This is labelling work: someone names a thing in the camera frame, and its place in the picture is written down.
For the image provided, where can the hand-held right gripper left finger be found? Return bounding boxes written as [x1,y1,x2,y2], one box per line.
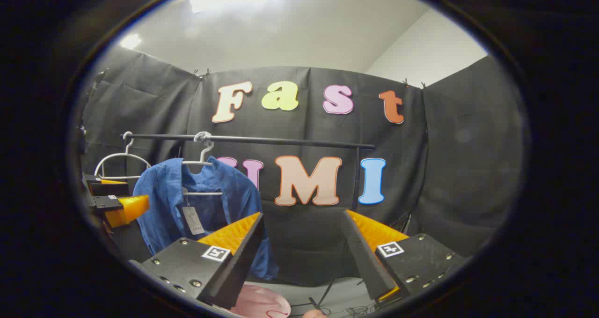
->
[129,212,265,310]

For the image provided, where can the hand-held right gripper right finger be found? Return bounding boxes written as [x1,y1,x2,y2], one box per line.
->
[342,209,469,305]

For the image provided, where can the blue shirt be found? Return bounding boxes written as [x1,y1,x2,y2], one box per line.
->
[132,156,280,281]

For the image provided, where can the plain white clothes hanger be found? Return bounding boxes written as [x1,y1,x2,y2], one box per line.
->
[94,132,153,180]

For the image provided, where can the white hanger with wrapped hook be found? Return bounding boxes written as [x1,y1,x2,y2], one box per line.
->
[182,132,224,197]

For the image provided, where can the black clothes rack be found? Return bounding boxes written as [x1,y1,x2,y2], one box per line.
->
[121,132,376,211]

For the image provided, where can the small ceiling light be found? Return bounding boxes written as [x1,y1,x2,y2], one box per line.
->
[119,33,142,50]

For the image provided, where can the black floor cables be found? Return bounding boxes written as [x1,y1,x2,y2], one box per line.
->
[290,276,375,317]

